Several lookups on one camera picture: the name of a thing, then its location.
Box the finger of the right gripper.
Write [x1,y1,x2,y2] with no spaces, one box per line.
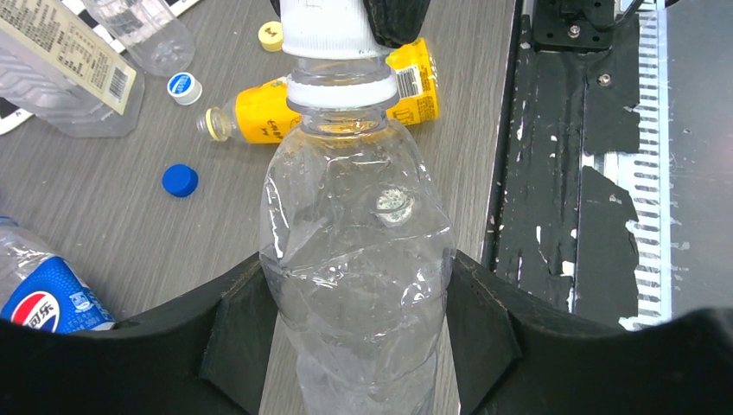
[362,0,431,48]

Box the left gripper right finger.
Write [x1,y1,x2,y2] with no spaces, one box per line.
[447,252,732,414]

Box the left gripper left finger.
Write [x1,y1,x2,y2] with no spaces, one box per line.
[1,255,277,414]

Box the clear ribbed plastic bottle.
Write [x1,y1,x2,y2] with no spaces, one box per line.
[83,0,195,77]

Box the clear square labelled bottle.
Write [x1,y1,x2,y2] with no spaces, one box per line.
[1,0,144,138]

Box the blue white cap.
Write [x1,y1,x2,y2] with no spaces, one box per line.
[166,72,202,106]
[279,0,391,61]

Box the yellow bottle cap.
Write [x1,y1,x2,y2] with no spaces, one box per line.
[258,21,284,52]

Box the yellow juice bottle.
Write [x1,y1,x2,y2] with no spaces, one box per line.
[196,37,441,144]

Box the pepsi bottle centre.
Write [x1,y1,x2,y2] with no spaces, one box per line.
[1,216,116,334]

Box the blue cap centre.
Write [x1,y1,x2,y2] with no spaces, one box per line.
[161,163,199,198]

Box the black white checkered mat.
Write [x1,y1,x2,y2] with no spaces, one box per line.
[1,0,200,135]

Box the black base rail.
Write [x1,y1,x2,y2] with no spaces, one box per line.
[482,1,674,330]

